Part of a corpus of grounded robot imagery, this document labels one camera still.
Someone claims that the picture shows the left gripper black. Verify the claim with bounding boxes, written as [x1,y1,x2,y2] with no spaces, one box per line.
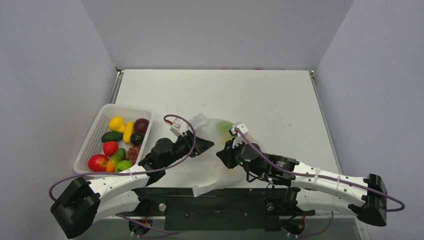
[162,130,214,169]

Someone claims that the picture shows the clear plastic bag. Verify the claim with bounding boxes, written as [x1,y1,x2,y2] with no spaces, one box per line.
[189,113,246,198]

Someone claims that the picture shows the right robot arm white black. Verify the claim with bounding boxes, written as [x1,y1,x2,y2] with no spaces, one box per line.
[216,140,388,227]

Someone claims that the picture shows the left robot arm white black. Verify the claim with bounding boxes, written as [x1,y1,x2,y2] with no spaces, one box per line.
[50,130,214,239]

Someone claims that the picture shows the green fake fruit in bag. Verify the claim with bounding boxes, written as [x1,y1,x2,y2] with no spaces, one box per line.
[215,120,234,134]

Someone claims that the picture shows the dark red fake plum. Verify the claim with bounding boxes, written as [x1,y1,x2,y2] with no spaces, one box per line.
[133,118,150,134]

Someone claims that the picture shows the dark purple fake fruit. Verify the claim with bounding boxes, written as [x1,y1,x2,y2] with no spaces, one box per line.
[130,132,145,146]

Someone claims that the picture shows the purple fake grapes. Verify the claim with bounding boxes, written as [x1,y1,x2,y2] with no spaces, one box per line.
[124,145,141,165]

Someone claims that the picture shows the yellow fake banana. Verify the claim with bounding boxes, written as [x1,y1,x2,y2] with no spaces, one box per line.
[122,121,134,144]

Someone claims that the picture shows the green fake lime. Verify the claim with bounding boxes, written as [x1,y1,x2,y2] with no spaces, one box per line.
[114,160,133,173]

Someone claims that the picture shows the orange green fake mango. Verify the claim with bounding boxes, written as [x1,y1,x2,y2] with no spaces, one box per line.
[105,148,127,173]

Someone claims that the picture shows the yellow fake pear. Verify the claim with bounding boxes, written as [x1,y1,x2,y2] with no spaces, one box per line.
[108,116,126,133]

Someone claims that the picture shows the dark green fake avocado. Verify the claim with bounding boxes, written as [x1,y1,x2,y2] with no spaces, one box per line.
[100,131,123,143]

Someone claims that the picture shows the red fake strawberry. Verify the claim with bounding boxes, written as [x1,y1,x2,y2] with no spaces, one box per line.
[102,141,119,157]

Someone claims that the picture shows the red fake apple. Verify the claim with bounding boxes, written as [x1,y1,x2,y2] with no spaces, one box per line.
[87,154,109,172]

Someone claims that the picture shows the white plastic basket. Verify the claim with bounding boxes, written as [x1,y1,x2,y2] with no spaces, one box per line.
[73,103,154,174]

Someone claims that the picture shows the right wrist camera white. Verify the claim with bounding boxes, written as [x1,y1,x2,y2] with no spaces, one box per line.
[229,122,249,149]

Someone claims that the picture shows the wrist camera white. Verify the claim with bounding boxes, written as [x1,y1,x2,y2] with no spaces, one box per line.
[170,118,188,137]
[229,122,249,149]

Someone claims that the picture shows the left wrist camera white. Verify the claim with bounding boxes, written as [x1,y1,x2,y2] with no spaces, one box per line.
[170,118,188,137]

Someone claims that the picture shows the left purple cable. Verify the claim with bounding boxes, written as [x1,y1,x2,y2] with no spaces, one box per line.
[48,114,198,203]

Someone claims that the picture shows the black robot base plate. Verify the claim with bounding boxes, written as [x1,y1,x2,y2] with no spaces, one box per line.
[120,187,316,232]

